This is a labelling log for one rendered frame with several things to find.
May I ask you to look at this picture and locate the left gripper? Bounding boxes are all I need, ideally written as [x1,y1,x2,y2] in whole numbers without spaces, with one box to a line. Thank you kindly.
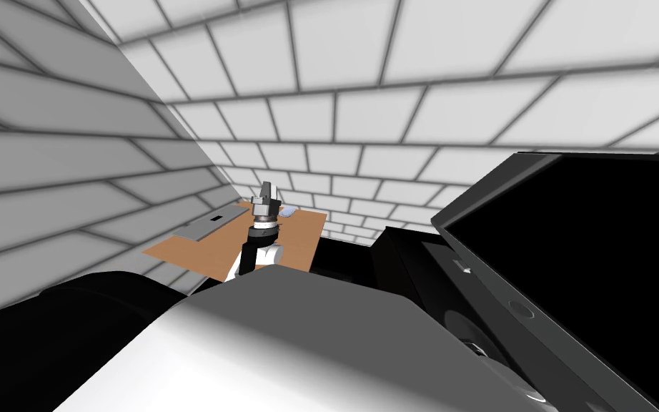
[250,181,283,219]

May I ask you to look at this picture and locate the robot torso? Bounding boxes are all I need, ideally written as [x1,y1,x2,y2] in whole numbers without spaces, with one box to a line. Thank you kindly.
[51,265,555,412]

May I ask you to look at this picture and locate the black cabinet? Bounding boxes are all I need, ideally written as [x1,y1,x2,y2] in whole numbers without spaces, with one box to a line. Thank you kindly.
[311,225,479,321]

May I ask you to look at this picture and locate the brown wooden desk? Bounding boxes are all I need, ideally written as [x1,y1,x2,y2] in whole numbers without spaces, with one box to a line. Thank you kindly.
[142,200,330,283]

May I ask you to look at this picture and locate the grey flat keyboard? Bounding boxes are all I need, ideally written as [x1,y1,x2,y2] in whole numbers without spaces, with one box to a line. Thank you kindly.
[172,205,251,242]

